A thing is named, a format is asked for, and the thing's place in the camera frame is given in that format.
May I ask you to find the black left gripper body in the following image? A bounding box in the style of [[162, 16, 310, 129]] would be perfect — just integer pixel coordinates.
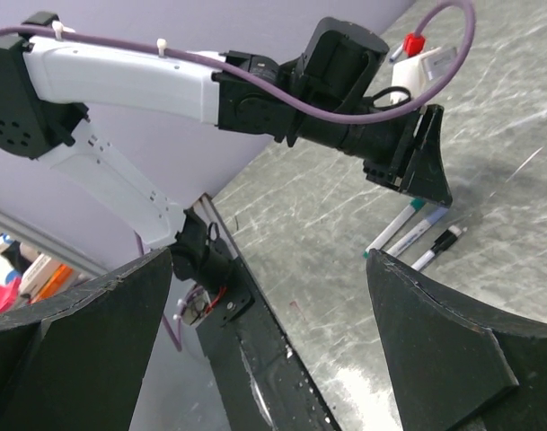
[[295, 17, 422, 191]]

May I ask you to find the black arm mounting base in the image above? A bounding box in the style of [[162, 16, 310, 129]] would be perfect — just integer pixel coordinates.
[[170, 195, 340, 430]]

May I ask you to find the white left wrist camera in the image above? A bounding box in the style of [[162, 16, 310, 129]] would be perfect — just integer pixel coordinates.
[[389, 33, 457, 105]]

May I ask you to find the aluminium rail frame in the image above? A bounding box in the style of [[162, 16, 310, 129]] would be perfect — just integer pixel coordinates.
[[0, 211, 109, 277]]

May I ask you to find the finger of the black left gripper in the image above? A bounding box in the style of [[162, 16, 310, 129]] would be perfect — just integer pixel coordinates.
[[401, 104, 453, 207]]

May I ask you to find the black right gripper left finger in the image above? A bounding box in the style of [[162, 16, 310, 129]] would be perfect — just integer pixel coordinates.
[[0, 250, 172, 430]]

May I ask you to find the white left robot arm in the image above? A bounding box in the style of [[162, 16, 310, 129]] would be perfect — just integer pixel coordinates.
[[0, 1, 411, 260]]

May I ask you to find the white marker long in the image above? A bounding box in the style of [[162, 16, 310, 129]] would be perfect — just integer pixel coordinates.
[[386, 207, 448, 257]]

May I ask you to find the white marker green end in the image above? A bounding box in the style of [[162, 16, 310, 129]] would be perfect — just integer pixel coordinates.
[[363, 198, 426, 259]]

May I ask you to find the white marker black tip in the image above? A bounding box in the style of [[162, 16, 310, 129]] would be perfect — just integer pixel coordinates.
[[410, 225, 467, 271]]

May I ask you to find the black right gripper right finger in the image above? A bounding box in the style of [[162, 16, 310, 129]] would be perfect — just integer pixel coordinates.
[[366, 250, 547, 430]]

